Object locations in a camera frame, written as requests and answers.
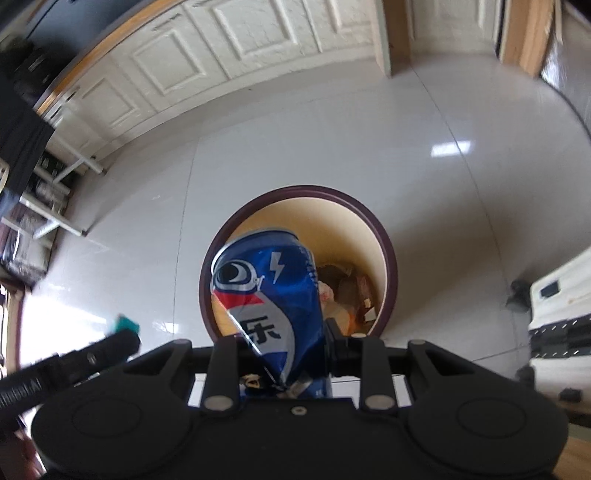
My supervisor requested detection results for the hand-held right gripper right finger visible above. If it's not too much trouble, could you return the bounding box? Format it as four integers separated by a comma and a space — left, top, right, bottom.
323, 318, 490, 412

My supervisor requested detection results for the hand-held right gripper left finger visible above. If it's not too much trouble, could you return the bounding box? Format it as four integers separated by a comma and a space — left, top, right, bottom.
122, 338, 243, 412

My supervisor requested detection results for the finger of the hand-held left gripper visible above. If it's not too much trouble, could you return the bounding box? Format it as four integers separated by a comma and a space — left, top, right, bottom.
60, 331, 141, 384

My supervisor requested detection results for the crushed blue drink can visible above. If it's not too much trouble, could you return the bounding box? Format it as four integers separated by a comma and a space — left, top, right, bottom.
210, 228, 333, 400

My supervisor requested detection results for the beige waste bin brown rim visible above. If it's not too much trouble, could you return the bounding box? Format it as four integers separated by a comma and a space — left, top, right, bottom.
198, 185, 398, 352

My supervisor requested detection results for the small dark floor object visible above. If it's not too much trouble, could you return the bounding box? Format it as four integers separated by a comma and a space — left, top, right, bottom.
505, 279, 532, 312

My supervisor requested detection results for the dark cloth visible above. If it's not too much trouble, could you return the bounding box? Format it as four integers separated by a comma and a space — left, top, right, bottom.
0, 51, 56, 195

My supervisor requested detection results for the white cabinet with wooden top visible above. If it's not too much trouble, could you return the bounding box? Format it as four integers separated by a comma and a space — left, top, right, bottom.
34, 0, 393, 162

